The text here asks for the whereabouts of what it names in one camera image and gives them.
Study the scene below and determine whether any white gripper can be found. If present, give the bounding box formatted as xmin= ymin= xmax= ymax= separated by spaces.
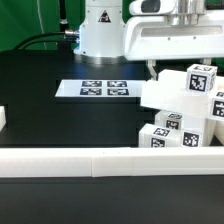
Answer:
xmin=124 ymin=14 xmax=224 ymax=80

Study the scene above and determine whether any white chair back frame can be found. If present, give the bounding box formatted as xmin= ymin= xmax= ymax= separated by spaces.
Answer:
xmin=139 ymin=68 xmax=224 ymax=122

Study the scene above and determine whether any small white block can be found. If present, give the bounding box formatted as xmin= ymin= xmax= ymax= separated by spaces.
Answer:
xmin=154 ymin=110 xmax=182 ymax=130

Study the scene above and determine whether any white chair seat part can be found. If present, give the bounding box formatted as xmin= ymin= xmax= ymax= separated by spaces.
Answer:
xmin=181 ymin=115 xmax=216 ymax=147

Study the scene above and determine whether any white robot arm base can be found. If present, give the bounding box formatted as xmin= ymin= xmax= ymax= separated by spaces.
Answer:
xmin=74 ymin=0 xmax=125 ymax=65

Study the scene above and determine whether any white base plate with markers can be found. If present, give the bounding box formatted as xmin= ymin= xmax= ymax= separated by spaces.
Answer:
xmin=55 ymin=79 xmax=145 ymax=98

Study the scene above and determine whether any white front fence wall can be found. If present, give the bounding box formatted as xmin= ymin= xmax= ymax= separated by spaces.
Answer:
xmin=0 ymin=147 xmax=224 ymax=178

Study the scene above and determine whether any white fence wall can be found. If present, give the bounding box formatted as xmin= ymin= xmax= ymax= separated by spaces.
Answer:
xmin=0 ymin=106 xmax=6 ymax=132
xmin=0 ymin=147 xmax=224 ymax=178

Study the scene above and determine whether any black cable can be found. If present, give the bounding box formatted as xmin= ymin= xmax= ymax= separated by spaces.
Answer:
xmin=13 ymin=29 xmax=81 ymax=51

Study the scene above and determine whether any white left fence wall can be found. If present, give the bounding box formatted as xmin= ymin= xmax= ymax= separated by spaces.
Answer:
xmin=0 ymin=106 xmax=6 ymax=132

